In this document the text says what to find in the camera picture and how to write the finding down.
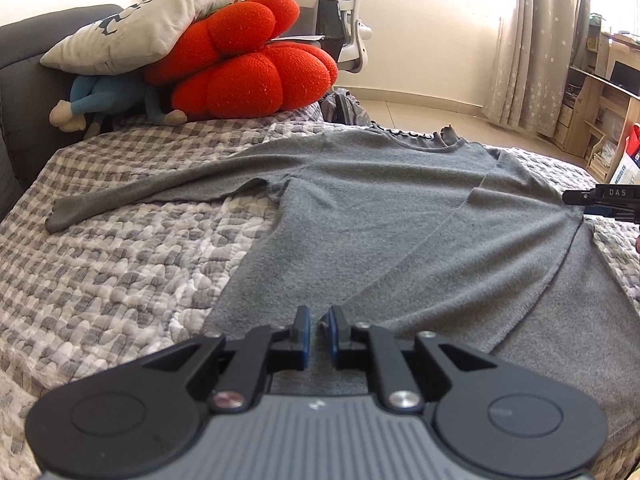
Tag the white office chair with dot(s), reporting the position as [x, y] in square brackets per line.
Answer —
[350, 25]

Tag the grey sweater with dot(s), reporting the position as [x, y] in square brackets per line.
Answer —
[375, 220]

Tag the white shopping bag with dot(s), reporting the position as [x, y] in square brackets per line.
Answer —
[625, 167]

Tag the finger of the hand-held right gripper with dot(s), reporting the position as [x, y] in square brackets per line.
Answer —
[577, 197]

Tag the blue plush toy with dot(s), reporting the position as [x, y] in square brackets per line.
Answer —
[100, 97]

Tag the black monitor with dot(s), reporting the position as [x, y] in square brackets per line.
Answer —
[625, 79]

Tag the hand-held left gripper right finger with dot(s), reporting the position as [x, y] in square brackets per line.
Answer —
[332, 340]

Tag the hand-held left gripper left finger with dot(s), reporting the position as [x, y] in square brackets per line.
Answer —
[301, 335]

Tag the wooden desk with shelves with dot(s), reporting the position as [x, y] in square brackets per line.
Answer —
[585, 110]

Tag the grey backpack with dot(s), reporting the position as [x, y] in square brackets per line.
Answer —
[345, 107]

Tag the star print curtain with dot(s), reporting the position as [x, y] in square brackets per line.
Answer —
[535, 45]

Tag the grey checked quilted bedspread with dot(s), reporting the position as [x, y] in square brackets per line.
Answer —
[125, 260]

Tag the white printed pillow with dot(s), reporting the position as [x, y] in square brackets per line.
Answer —
[135, 30]

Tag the red flower cushion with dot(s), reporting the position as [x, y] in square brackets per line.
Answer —
[250, 75]

